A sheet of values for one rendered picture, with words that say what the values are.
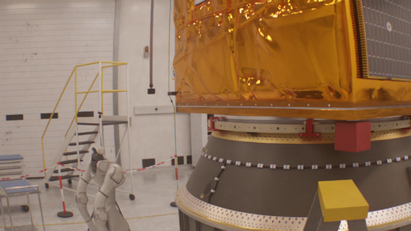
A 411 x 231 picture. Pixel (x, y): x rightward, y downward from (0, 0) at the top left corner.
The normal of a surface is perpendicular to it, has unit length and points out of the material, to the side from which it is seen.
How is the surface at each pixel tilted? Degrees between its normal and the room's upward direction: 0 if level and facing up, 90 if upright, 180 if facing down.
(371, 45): 90
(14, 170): 90
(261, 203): 62
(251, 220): 43
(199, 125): 90
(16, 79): 90
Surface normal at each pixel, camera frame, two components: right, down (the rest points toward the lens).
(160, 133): 0.50, 0.02
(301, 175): -0.36, -0.43
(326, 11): -0.80, 0.21
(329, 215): -0.21, 0.04
